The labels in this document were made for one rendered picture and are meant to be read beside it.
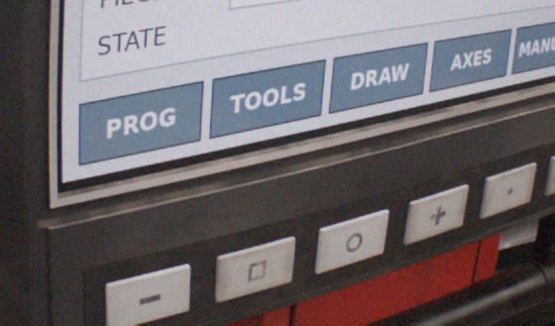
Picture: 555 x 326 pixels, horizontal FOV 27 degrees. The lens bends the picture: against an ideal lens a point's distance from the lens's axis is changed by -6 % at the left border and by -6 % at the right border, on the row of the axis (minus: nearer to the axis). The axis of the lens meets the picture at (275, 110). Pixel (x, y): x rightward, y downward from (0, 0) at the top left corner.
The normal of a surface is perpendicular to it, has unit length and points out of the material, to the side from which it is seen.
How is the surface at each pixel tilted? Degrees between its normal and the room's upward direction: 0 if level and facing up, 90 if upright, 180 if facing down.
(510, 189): 90
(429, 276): 90
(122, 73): 90
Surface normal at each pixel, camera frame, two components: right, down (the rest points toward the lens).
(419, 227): 0.60, 0.32
